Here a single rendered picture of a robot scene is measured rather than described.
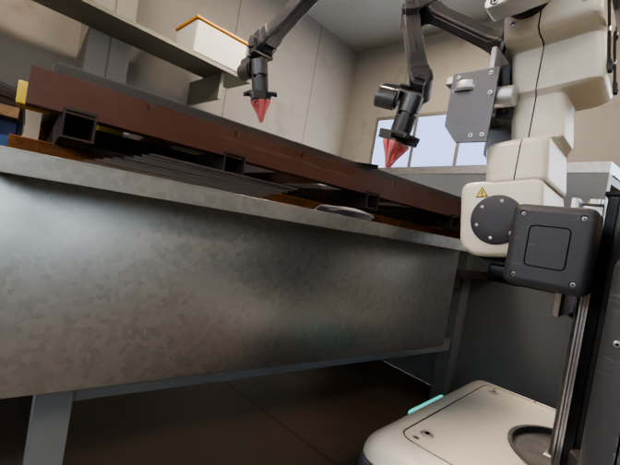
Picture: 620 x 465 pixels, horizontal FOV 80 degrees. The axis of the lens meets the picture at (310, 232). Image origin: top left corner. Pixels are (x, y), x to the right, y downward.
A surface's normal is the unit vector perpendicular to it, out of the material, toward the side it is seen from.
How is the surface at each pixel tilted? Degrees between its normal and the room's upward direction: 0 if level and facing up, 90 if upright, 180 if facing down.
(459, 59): 90
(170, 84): 90
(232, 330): 90
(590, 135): 90
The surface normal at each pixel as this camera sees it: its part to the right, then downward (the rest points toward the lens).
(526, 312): -0.78, -0.12
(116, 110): 0.60, 0.11
